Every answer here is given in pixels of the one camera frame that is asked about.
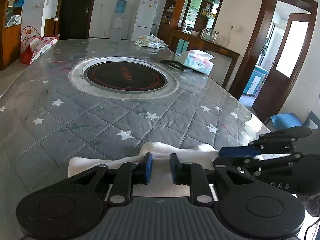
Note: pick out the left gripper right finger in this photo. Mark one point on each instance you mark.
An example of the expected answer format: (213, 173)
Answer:
(194, 176)

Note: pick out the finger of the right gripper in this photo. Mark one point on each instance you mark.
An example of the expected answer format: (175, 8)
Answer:
(233, 161)
(239, 151)

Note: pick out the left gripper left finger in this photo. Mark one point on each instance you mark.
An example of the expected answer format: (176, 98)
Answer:
(124, 178)

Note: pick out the cream white garment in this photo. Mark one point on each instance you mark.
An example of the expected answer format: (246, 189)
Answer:
(161, 184)

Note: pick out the round induction cooktop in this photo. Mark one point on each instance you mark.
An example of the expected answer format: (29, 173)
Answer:
(124, 78)

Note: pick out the tissue pack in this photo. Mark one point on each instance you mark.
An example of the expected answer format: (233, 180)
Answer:
(198, 60)

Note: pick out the brown door with window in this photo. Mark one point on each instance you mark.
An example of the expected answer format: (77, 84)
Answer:
(286, 66)

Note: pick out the crumpled patterned cloth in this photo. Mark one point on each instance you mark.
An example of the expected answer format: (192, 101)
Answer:
(150, 41)

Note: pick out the water dispenser with blue bottle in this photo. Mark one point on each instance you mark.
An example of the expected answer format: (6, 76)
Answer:
(118, 21)

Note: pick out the wooden sideboard shelf unit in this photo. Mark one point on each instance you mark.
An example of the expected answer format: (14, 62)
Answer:
(190, 24)

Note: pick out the polka dot play tent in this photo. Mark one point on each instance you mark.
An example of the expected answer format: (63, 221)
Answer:
(33, 45)

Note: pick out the white refrigerator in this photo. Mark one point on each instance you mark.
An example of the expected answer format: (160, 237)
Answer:
(143, 16)

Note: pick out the dark wooden door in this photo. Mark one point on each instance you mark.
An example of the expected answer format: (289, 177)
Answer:
(74, 18)

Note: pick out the wooden shelf cabinet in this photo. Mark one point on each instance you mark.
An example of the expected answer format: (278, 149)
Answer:
(11, 18)

